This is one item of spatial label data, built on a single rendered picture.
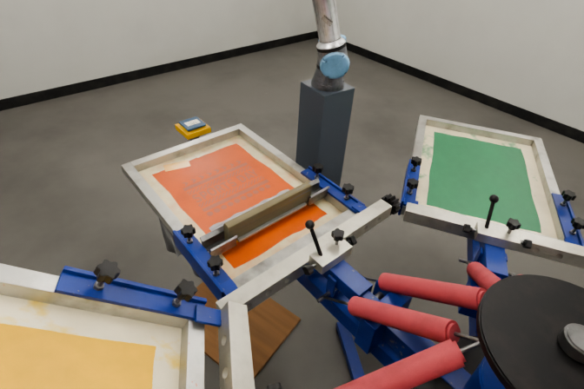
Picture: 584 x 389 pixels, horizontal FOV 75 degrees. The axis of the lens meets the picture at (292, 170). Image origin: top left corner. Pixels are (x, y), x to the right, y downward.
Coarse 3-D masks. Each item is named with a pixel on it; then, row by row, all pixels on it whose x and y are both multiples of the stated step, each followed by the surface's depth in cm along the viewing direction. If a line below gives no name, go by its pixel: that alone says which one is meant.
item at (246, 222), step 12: (288, 192) 134; (300, 192) 136; (264, 204) 129; (276, 204) 130; (288, 204) 134; (240, 216) 123; (252, 216) 124; (264, 216) 129; (276, 216) 133; (228, 228) 119; (240, 228) 123; (252, 228) 127
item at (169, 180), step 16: (192, 160) 165; (160, 176) 155; (176, 176) 156; (192, 176) 156; (176, 192) 148; (192, 208) 141; (240, 208) 142; (208, 224) 134; (256, 240) 130; (272, 240) 130; (224, 256) 123; (240, 256) 124; (256, 256) 124
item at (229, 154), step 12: (204, 156) 168; (216, 156) 168; (228, 156) 169; (240, 156) 169; (252, 156) 170; (264, 168) 163; (276, 180) 157; (264, 192) 150; (276, 192) 150; (252, 204) 144; (312, 204) 146; (288, 216) 140; (300, 216) 140; (312, 216) 140; (276, 228) 134; (288, 228) 135; (300, 228) 135
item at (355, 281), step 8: (336, 264) 112; (344, 264) 112; (328, 272) 111; (336, 272) 110; (344, 272) 110; (352, 272) 110; (336, 280) 109; (344, 280) 107; (352, 280) 107; (360, 280) 107; (344, 288) 108; (352, 288) 105; (360, 288) 105; (368, 288) 106; (352, 296) 106; (360, 296) 104
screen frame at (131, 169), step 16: (240, 128) 182; (192, 144) 169; (208, 144) 174; (256, 144) 174; (144, 160) 158; (160, 160) 161; (288, 160) 162; (128, 176) 151; (304, 176) 154; (144, 192) 141; (160, 208) 135; (176, 224) 129; (336, 224) 132; (304, 240) 126; (272, 256) 120; (288, 256) 120; (256, 272) 114
